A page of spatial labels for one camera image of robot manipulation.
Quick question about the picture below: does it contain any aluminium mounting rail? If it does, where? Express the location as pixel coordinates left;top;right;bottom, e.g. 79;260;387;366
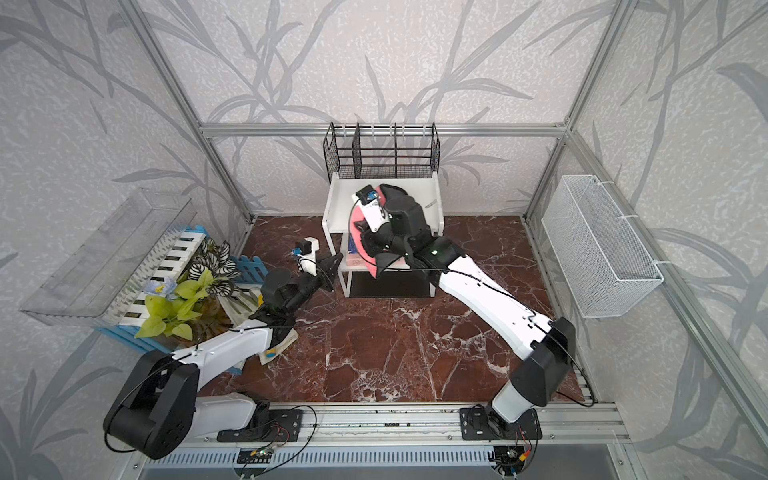
149;401;631;448

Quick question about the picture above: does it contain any white wire mesh basket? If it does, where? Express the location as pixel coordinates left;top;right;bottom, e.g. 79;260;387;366
542;174;664;318

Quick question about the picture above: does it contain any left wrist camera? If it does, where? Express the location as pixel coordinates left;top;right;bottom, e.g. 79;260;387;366
292;237;319;276

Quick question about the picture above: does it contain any pink fluffy cloth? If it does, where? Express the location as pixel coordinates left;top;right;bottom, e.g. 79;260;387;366
347;184;410;278

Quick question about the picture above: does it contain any clear plastic bin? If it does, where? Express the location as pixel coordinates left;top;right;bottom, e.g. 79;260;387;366
20;188;196;328

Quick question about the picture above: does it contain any blue white picket crate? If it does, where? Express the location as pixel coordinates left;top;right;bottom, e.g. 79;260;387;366
99;226;268;354

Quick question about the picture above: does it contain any white two-tier bookshelf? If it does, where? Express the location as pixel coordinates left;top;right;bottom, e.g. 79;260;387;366
321;173;445;298

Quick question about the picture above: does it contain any striped leaf plant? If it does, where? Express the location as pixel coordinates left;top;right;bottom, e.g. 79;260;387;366
187;237;240;297

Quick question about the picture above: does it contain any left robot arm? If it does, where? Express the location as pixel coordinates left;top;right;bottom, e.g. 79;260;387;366
103;253;343;459

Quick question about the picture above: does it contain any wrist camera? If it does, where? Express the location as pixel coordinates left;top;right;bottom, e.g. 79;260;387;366
292;237;319;276
356;185;388;233

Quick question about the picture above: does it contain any green artificial plant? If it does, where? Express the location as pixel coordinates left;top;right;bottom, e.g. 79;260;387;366
135;268;215;341

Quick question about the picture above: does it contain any black wire organizer basket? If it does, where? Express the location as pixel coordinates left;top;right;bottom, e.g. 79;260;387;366
322;123;441;179

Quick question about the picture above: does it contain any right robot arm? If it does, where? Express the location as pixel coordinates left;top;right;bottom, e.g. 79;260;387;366
348;184;576;427

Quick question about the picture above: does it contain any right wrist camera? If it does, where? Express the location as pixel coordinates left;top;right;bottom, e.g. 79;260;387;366
356;185;388;233

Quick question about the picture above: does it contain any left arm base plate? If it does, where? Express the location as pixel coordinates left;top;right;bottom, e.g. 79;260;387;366
216;408;303;444

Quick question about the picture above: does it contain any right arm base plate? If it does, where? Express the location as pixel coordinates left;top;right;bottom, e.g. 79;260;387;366
459;405;543;441

